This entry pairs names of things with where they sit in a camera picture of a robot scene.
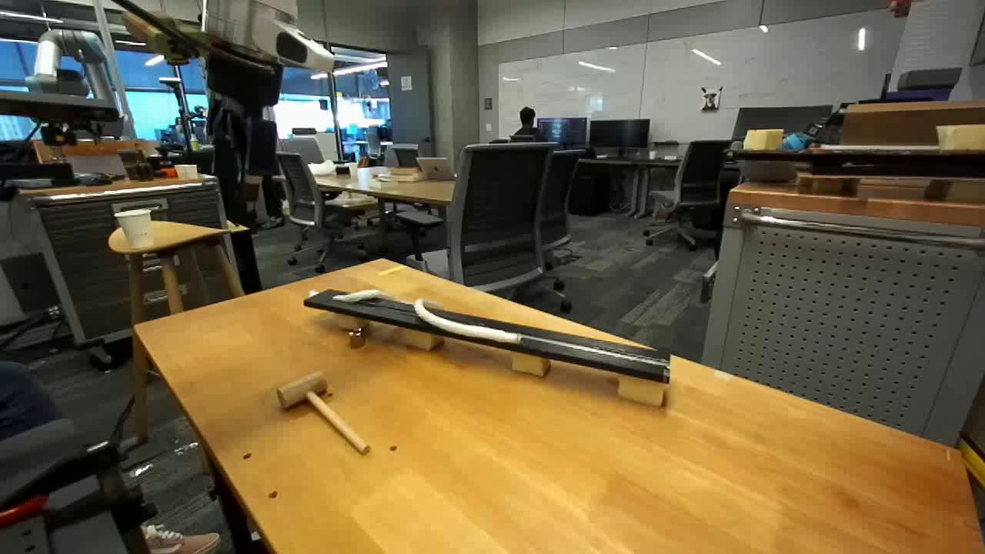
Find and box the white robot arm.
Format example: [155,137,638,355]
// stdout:
[199,0,334,71]

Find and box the grey office chair near table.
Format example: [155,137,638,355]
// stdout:
[410,143,554,299]

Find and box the person sitting in background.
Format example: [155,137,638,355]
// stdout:
[512,107,545,143]

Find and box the wooden meeting table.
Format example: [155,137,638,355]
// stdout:
[318,167,456,205]

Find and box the grey office chair at left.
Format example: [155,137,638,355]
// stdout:
[277,153,374,271]

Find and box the black computer monitor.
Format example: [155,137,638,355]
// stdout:
[590,120,650,152]

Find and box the small wooden mallet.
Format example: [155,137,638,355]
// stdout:
[277,374,370,456]

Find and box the black office chair at right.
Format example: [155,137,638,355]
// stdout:
[643,140,728,248]

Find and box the round wooden stool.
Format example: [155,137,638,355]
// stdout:
[107,222,242,439]

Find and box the white paper cup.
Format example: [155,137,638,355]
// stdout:
[118,209,155,248]

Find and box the grey perforated metal cabinet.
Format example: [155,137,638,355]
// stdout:
[704,185,985,442]

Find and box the grey cabinet at left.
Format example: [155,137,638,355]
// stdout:
[17,179,225,345]

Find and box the black grooved rail on blocks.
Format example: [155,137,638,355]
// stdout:
[304,289,670,406]

